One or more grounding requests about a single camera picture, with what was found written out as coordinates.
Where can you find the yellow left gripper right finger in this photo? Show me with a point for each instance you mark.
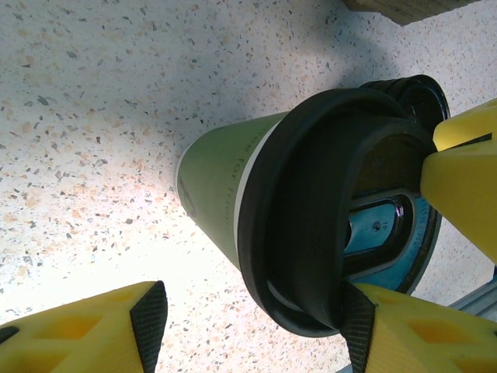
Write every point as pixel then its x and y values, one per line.
pixel 388 311

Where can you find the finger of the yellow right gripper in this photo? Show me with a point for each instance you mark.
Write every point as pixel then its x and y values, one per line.
pixel 466 124
pixel 466 186

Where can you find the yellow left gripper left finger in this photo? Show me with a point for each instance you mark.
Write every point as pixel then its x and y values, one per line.
pixel 112 303

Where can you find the dark green cup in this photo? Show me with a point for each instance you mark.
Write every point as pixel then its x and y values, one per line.
pixel 295 194

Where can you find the green paper coffee cup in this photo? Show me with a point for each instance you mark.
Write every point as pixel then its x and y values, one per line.
pixel 217 175

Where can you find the black plastic spare lid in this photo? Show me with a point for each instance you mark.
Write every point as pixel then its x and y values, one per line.
pixel 423 101
pixel 378 88

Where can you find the brown pulp cup carrier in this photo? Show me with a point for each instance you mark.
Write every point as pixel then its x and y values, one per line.
pixel 427 9

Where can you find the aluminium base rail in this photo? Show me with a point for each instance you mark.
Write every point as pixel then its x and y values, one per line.
pixel 477 299

